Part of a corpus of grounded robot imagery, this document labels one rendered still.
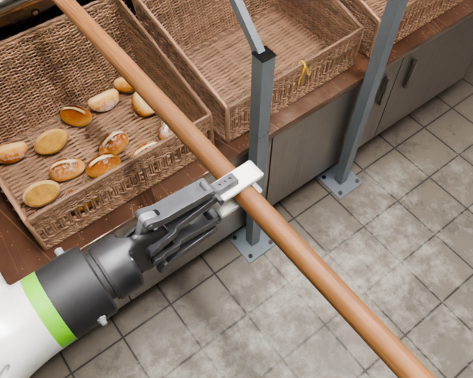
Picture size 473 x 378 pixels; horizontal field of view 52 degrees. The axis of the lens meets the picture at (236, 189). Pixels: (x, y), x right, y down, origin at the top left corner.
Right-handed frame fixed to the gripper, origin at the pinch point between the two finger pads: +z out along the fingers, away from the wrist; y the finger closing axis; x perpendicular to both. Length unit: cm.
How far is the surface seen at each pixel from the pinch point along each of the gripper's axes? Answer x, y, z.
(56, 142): -73, 55, -9
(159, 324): -32, 118, -10
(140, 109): -68, 54, 17
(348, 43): -47, 47, 81
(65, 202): -46, 45, -16
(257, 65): -37, 25, 35
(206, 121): -46, 46, 26
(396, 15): -35, 32, 84
